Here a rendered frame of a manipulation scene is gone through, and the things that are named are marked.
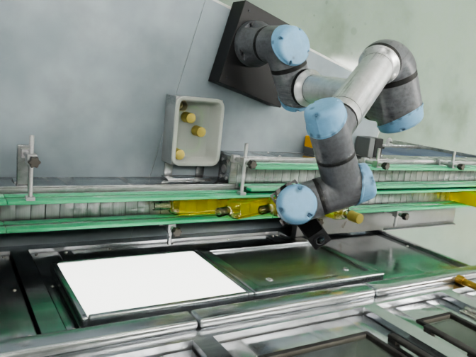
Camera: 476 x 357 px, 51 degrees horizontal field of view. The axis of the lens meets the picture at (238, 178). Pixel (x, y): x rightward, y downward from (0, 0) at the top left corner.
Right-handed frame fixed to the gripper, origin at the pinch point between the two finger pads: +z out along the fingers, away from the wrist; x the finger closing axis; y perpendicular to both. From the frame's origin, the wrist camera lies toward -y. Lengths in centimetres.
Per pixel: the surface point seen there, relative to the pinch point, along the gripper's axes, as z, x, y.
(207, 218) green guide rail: 26.1, 24.1, 13.3
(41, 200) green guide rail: -6, 54, 38
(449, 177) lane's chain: 106, -69, -25
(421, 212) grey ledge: 101, -48, -31
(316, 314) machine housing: -2.0, 9.9, -23.5
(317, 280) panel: 11.8, 5.4, -18.9
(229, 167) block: 35.2, 10.3, 24.4
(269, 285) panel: 3.9, 16.5, -12.0
